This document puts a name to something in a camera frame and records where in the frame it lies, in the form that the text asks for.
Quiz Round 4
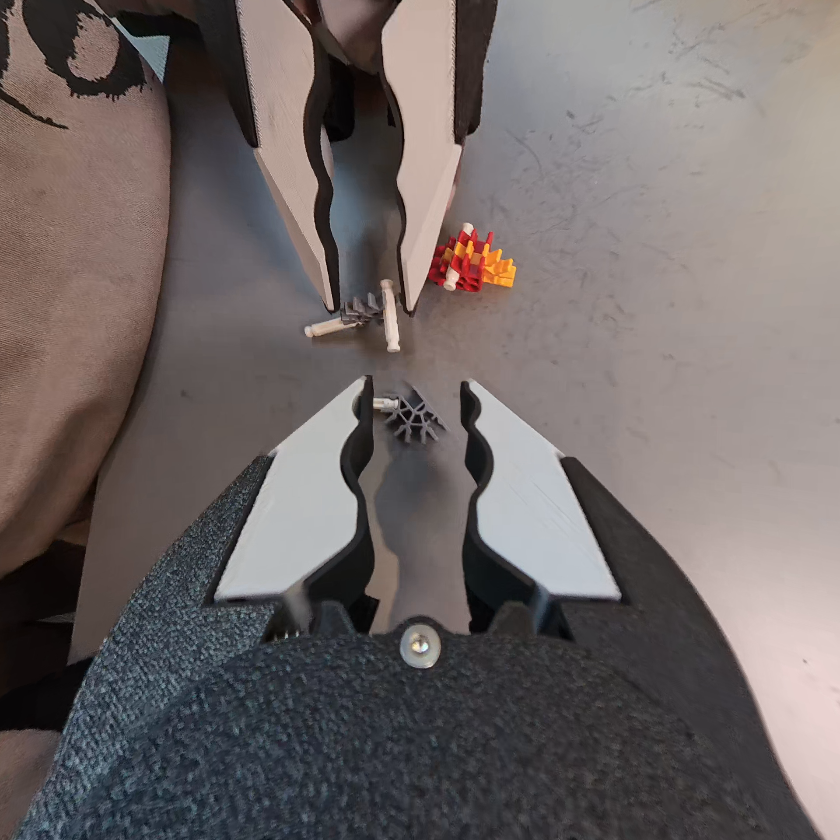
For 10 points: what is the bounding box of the person's beige sweater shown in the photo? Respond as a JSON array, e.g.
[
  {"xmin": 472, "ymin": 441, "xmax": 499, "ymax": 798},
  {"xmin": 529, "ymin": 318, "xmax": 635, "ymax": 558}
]
[{"xmin": 0, "ymin": 0, "xmax": 173, "ymax": 578}]

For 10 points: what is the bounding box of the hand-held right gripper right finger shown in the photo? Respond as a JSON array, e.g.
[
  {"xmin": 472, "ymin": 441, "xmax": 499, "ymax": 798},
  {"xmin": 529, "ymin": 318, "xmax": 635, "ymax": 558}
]
[{"xmin": 459, "ymin": 379, "xmax": 622, "ymax": 634}]

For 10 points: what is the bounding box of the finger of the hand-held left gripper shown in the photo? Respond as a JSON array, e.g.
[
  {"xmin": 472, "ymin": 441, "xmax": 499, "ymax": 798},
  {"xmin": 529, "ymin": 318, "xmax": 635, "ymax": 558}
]
[
  {"xmin": 379, "ymin": 0, "xmax": 465, "ymax": 317},
  {"xmin": 236, "ymin": 0, "xmax": 343, "ymax": 311}
]

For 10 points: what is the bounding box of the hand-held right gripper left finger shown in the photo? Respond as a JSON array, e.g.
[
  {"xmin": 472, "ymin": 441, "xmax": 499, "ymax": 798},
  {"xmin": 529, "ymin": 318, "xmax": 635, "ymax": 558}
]
[{"xmin": 215, "ymin": 375, "xmax": 376, "ymax": 634}]

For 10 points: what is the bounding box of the grey toy connector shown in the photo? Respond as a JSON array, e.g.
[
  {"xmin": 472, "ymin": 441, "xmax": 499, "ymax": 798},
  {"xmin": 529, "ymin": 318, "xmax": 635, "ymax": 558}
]
[
  {"xmin": 384, "ymin": 384, "xmax": 448, "ymax": 444},
  {"xmin": 341, "ymin": 293, "xmax": 385, "ymax": 327}
]

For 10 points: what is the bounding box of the yellow toy connector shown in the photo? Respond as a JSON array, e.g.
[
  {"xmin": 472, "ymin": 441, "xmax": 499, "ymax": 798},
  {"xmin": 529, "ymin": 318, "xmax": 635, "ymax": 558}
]
[{"xmin": 449, "ymin": 239, "xmax": 518, "ymax": 288}]

